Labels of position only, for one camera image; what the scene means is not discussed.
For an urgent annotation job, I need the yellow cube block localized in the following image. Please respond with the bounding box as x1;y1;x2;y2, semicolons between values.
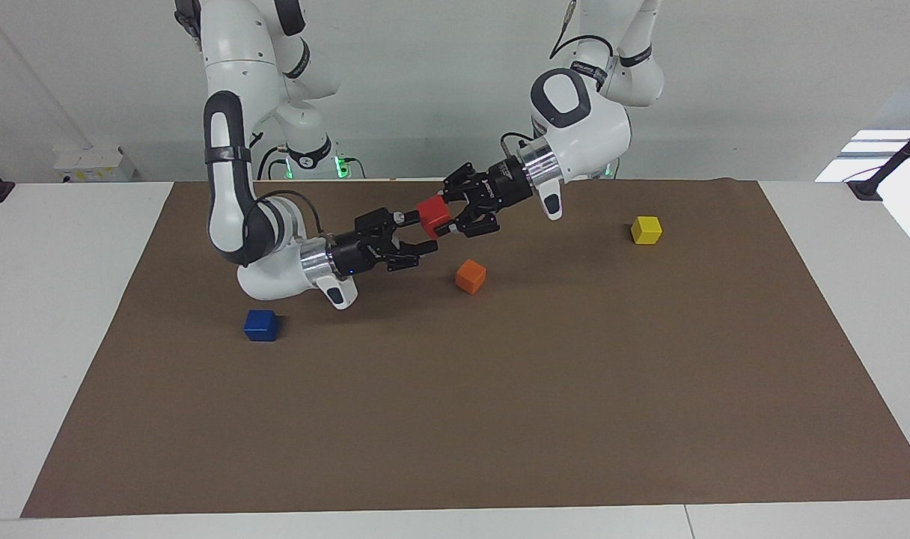
630;216;664;246

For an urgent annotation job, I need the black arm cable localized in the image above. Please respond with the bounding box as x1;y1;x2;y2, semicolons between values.
248;189;326;242
499;0;615;159

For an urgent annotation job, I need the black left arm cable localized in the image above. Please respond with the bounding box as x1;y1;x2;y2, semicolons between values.
499;0;615;159

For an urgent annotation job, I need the black right base cable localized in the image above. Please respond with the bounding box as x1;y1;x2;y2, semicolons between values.
256;144;291;181

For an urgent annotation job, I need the orange cube block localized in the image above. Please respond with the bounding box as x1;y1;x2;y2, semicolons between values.
454;259;488;295

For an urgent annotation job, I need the brown table mat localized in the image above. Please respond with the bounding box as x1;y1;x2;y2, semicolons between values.
21;178;910;520

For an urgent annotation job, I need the blue cube block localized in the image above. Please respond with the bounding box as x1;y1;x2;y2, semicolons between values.
243;309;281;343

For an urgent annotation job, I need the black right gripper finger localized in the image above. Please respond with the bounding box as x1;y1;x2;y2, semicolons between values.
354;207;423;242
383;240;440;272

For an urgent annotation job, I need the black angled stand pole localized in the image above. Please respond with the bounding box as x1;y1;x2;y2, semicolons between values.
847;118;910;202

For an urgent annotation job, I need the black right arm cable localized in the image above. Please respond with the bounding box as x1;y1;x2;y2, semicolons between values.
248;189;326;242

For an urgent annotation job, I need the red cube block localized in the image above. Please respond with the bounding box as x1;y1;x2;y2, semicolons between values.
415;195;454;241

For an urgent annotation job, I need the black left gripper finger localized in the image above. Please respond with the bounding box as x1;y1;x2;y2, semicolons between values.
442;162;495;204
436;198;502;240

